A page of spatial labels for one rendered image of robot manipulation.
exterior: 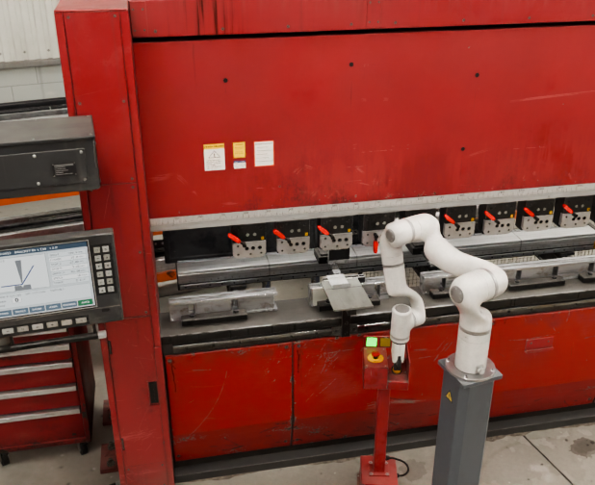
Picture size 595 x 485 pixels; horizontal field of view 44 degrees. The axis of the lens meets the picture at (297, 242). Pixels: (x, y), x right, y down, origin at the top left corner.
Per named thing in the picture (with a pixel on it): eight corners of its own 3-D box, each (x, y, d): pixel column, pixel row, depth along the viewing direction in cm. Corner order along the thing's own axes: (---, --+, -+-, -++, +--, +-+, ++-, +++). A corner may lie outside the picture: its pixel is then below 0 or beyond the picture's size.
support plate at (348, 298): (334, 312, 324) (334, 310, 323) (320, 283, 347) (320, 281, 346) (373, 307, 327) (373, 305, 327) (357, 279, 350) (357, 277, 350)
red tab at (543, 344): (526, 353, 372) (528, 342, 369) (524, 351, 373) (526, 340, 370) (553, 349, 374) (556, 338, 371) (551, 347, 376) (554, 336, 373)
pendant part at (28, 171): (-21, 372, 265) (-74, 148, 228) (-15, 336, 287) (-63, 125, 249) (121, 349, 278) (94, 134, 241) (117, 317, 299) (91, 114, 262)
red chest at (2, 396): (-8, 475, 371) (-49, 305, 327) (7, 412, 415) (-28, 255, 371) (93, 462, 380) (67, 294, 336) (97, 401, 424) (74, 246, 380)
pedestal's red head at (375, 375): (363, 389, 328) (364, 355, 320) (362, 368, 342) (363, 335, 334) (407, 390, 327) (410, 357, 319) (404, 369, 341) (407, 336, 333)
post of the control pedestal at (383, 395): (373, 472, 356) (378, 382, 332) (373, 465, 361) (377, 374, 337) (384, 473, 356) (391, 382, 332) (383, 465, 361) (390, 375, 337)
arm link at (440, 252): (478, 312, 266) (508, 298, 274) (486, 286, 259) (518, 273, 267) (391, 237, 298) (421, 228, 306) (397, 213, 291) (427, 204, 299)
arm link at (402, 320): (404, 324, 324) (386, 330, 321) (406, 299, 317) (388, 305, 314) (415, 335, 317) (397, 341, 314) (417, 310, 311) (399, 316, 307)
